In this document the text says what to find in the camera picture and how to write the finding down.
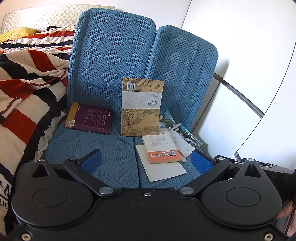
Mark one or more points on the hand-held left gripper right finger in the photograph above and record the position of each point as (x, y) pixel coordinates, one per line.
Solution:
(201, 163)

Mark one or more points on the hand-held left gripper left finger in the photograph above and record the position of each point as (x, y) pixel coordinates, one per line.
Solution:
(92, 160)

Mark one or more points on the purple book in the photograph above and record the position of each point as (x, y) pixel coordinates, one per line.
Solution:
(92, 118)

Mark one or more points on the orange and white book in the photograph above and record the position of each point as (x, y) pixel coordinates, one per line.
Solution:
(159, 144)

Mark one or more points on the painting cover book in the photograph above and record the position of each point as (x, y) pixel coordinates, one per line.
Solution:
(141, 109)

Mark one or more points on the person's right hand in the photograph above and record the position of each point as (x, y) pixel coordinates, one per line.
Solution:
(286, 209)

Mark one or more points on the curved grey metal bar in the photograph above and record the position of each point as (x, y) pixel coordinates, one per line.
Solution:
(240, 93)

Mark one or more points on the dark printed cloth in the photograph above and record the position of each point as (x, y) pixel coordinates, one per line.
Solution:
(4, 176)

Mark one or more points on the striped fleece blanket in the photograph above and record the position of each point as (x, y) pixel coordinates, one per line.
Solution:
(27, 92)

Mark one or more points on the blue quilted folding seat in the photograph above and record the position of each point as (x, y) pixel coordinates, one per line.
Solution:
(111, 46)
(185, 69)

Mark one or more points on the yellow pillow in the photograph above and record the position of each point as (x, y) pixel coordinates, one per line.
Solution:
(18, 33)

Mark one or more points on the white quilted headboard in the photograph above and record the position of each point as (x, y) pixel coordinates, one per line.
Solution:
(57, 16)

